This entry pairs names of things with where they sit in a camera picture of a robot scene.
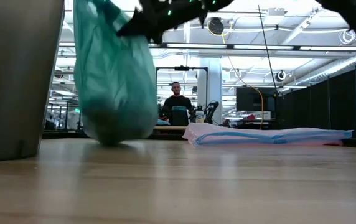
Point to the black monitor panel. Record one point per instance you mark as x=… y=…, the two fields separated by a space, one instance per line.
x=254 y=99

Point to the person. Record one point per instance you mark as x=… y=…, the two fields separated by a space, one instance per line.
x=178 y=101

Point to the black partition wall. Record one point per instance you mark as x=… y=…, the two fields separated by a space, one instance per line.
x=321 y=105

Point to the black bin teal liner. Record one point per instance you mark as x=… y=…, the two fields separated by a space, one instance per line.
x=179 y=116

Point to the white bottle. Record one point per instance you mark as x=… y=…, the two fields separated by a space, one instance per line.
x=199 y=116

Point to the teal trash bag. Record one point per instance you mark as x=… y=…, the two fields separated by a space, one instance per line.
x=115 y=93

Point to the small black ceiling reel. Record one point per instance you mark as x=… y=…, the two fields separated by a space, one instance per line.
x=280 y=75

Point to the black background robot arm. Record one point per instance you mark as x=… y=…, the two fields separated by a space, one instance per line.
x=212 y=110

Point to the wooden top metal workbench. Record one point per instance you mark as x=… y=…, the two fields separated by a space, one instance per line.
x=170 y=127

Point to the black rig frame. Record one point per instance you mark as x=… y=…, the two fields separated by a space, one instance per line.
x=181 y=68

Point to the thin black pole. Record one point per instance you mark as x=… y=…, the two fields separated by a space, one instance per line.
x=268 y=56

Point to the grey plastic trash bin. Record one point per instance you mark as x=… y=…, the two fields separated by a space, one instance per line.
x=16 y=77

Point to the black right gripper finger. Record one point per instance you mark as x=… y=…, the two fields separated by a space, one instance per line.
x=157 y=34
x=140 y=25

